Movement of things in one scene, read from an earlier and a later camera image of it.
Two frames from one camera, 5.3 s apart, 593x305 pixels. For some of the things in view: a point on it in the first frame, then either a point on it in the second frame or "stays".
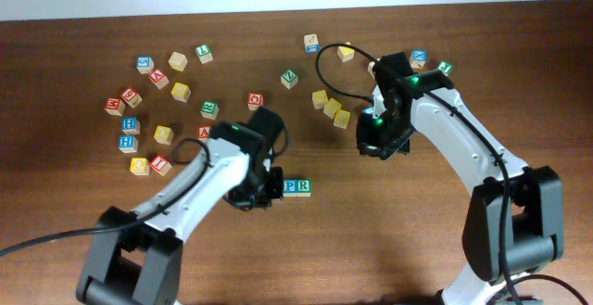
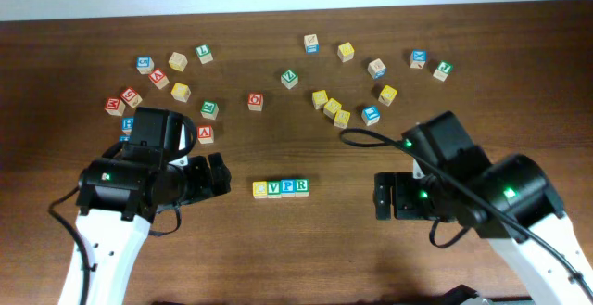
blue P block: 290,187 stays
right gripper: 382,145 → 398,196
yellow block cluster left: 319,99 stays
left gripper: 255,196 → 204,178
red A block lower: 204,132 stays
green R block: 304,187 stays
